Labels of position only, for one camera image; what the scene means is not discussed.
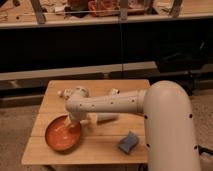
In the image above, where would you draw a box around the black object on floor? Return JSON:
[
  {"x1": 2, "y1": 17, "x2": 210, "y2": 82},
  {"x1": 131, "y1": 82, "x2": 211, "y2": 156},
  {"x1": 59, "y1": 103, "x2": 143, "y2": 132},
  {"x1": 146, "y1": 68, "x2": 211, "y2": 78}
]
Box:
[{"x1": 198, "y1": 145, "x2": 213, "y2": 156}]

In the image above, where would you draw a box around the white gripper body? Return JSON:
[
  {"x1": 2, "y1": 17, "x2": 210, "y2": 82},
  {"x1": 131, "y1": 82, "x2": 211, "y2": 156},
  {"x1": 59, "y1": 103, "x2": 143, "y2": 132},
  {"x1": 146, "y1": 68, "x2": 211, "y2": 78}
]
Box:
[{"x1": 67, "y1": 113, "x2": 91, "y2": 131}]

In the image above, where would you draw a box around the white plastic bottle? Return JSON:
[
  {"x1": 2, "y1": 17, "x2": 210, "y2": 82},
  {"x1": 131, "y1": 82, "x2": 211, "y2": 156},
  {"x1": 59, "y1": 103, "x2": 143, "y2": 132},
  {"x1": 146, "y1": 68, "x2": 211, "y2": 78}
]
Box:
[{"x1": 57, "y1": 88, "x2": 74, "y2": 100}]

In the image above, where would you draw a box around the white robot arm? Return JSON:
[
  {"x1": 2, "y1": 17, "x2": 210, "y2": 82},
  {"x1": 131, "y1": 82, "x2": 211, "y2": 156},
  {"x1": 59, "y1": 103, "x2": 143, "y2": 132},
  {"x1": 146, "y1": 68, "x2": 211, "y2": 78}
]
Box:
[{"x1": 65, "y1": 81, "x2": 201, "y2": 171}]

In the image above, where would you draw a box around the blue sponge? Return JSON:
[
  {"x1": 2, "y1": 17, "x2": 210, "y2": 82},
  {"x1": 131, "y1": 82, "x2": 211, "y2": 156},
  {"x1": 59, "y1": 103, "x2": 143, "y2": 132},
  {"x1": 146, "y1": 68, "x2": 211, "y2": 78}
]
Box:
[{"x1": 118, "y1": 132, "x2": 139, "y2": 154}]

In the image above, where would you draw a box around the orange clutter on shelf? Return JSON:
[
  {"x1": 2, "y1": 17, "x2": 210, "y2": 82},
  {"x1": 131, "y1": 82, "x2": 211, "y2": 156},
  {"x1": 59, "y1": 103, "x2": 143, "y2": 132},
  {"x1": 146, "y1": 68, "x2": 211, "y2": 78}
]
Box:
[{"x1": 67, "y1": 0, "x2": 119, "y2": 17}]

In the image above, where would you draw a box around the wooden table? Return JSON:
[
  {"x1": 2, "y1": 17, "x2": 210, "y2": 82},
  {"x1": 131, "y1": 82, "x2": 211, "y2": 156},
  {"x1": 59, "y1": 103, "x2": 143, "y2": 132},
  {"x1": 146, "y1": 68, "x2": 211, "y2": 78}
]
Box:
[{"x1": 22, "y1": 79, "x2": 150, "y2": 165}]

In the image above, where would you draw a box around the orange ceramic bowl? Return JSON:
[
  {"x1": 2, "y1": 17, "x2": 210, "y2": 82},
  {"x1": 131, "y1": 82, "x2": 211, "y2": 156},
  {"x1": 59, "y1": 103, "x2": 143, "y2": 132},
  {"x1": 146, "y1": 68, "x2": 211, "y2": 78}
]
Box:
[{"x1": 45, "y1": 115, "x2": 82, "y2": 151}]

